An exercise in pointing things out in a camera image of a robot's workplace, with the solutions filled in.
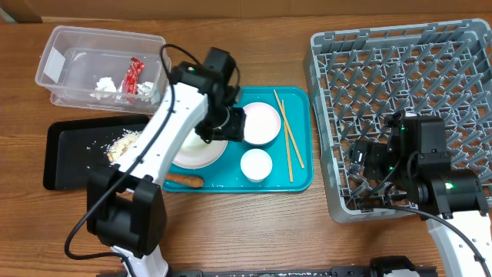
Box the rice and food scraps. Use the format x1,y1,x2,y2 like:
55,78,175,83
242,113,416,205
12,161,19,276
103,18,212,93
85,128,141,170

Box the grey dishwasher rack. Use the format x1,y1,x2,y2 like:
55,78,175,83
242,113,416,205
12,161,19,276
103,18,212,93
304,18,491,223

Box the red snack wrapper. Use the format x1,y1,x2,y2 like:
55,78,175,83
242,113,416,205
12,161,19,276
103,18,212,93
121,57,145,95

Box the white round plate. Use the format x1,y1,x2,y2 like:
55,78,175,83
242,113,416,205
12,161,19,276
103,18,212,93
173,129,228,169

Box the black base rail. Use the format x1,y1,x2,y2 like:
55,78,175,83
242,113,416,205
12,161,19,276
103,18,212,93
171,255,438,277

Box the white tissue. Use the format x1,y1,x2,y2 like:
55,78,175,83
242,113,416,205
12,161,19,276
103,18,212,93
137,82,159,104
90,77,117,100

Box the orange carrot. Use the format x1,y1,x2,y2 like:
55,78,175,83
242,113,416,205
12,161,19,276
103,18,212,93
166,173,204,189

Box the large white bowl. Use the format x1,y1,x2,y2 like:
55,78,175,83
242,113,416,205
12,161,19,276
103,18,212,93
243,102,281,145

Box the right wooden chopstick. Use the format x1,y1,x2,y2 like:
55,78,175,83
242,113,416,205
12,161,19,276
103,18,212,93
273,89,305,169

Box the teal serving tray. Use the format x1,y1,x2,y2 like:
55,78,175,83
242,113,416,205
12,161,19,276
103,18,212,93
163,86,314,193

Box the clear plastic waste bin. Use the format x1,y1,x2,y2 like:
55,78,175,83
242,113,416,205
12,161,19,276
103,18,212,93
35,26,167,114

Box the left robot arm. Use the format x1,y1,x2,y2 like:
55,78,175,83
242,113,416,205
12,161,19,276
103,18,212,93
76,48,246,276

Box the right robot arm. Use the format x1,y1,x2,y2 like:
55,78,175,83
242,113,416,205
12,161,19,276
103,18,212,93
347,112,491,276

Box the small white cup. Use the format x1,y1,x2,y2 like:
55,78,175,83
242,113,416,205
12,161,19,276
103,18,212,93
240,149,273,182

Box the black food waste tray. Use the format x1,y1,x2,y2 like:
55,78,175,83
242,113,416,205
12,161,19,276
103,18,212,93
43,115,149,191

